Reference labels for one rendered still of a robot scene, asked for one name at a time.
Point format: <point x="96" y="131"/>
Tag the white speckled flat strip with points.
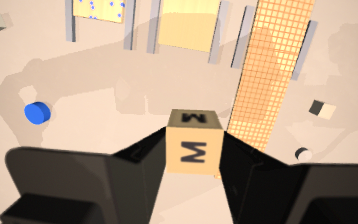
<point x="104" y="10"/>

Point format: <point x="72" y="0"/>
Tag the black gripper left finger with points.
<point x="124" y="184"/>

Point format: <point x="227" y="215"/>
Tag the orange grid-patterned strip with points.
<point x="274" y="42"/>

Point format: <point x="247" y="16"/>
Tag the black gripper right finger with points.
<point x="261" y="189"/>

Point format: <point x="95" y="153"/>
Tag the blue cylinder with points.
<point x="37" y="112"/>

